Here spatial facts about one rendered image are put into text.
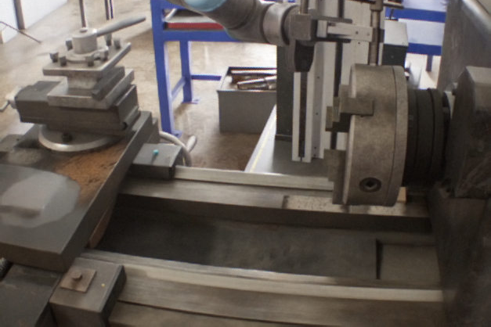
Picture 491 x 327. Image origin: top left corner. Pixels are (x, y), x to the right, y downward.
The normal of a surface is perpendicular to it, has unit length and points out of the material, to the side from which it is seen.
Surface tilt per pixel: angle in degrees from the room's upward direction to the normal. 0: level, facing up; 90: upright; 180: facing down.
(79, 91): 0
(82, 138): 0
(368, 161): 80
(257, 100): 90
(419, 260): 0
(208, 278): 48
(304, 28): 75
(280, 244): 13
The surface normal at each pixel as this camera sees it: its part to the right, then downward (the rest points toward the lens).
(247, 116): -0.10, 0.51
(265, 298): -0.01, -0.85
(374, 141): -0.14, 0.13
